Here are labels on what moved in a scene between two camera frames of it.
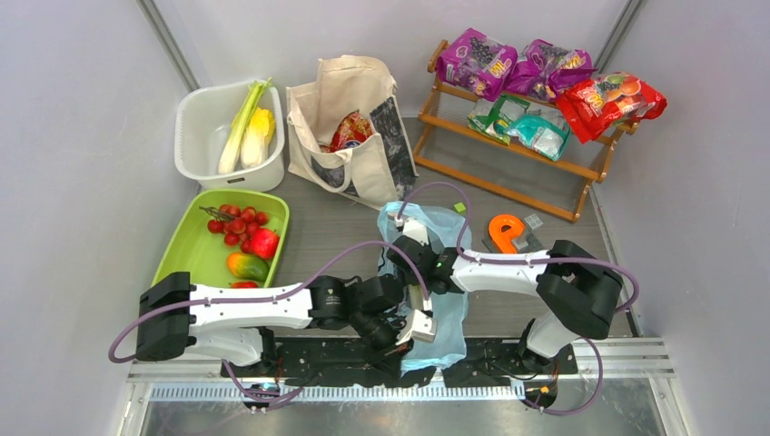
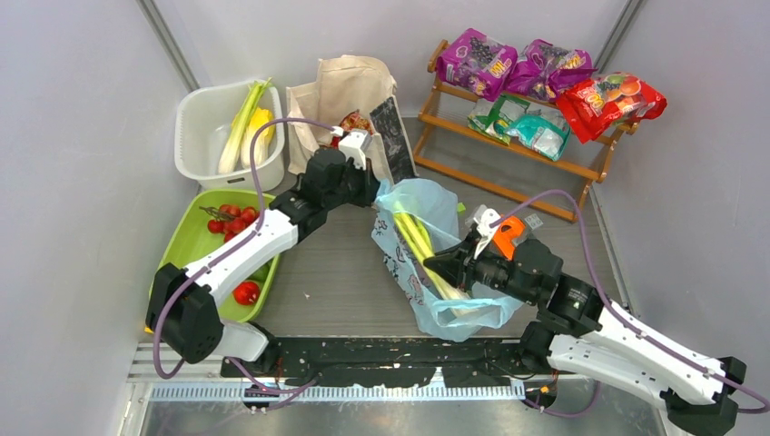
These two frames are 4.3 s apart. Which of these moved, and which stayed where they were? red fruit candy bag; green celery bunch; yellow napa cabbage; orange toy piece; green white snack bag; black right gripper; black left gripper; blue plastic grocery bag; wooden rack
Moved: black left gripper; black right gripper; blue plastic grocery bag
Stayed: green celery bunch; orange toy piece; green white snack bag; wooden rack; red fruit candy bag; yellow napa cabbage
